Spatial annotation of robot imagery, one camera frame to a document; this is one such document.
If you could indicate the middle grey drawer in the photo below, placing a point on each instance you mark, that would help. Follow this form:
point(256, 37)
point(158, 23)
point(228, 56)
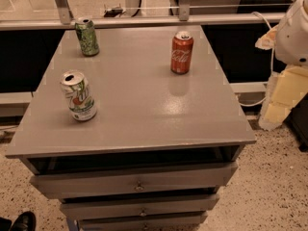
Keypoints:
point(141, 207)

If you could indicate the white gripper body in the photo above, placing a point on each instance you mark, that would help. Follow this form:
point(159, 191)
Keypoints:
point(293, 38)

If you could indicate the grey drawer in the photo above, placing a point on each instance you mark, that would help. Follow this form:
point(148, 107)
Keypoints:
point(135, 180)
point(141, 207)
point(143, 224)

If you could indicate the white 7up can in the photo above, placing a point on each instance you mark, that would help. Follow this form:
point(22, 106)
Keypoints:
point(76, 89)

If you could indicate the grey metal bracket left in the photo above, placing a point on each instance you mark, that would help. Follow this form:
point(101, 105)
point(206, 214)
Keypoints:
point(64, 11)

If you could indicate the grey metal bracket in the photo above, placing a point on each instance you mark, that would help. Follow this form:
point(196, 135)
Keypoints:
point(64, 11)
point(184, 9)

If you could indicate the grey drawer cabinet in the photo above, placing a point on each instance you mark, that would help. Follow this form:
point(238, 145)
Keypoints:
point(147, 116)

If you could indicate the green soda can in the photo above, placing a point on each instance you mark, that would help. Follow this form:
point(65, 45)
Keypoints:
point(86, 35)

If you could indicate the bottom grey drawer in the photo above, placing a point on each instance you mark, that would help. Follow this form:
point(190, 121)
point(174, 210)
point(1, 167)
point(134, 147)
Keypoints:
point(143, 224)

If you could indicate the top grey drawer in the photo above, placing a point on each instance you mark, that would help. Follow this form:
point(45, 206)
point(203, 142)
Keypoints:
point(135, 180)

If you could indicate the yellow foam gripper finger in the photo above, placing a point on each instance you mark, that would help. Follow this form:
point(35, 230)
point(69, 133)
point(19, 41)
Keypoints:
point(267, 41)
point(284, 91)

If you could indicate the red Coca-Cola can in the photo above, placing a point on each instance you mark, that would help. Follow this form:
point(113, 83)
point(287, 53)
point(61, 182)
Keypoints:
point(181, 52)

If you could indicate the metal window rail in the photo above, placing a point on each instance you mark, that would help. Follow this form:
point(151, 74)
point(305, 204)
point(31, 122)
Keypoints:
point(142, 21)

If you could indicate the black leather shoe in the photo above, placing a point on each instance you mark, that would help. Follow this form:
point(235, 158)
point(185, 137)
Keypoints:
point(25, 222)

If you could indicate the grey metal bracket middle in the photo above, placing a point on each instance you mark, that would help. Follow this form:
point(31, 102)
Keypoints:
point(184, 9)

